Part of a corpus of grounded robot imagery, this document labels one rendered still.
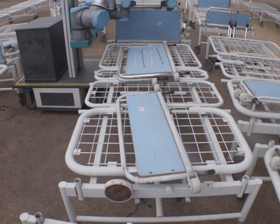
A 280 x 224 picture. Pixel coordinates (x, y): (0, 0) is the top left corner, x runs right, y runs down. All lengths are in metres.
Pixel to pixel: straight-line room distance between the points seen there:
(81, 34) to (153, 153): 1.31
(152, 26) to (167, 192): 2.05
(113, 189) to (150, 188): 0.16
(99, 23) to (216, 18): 2.46
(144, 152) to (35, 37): 1.56
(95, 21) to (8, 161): 1.27
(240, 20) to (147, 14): 1.84
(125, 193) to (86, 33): 1.46
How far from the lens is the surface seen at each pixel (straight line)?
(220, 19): 4.06
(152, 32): 2.77
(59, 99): 2.36
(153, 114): 1.35
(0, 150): 2.21
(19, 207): 1.70
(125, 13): 2.29
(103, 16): 1.97
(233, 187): 1.13
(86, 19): 1.99
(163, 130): 1.23
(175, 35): 2.80
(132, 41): 2.79
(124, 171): 1.02
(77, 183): 1.06
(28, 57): 2.39
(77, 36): 2.10
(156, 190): 1.05
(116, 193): 1.01
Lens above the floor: 1.24
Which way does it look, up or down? 31 degrees down
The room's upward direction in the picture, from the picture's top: straight up
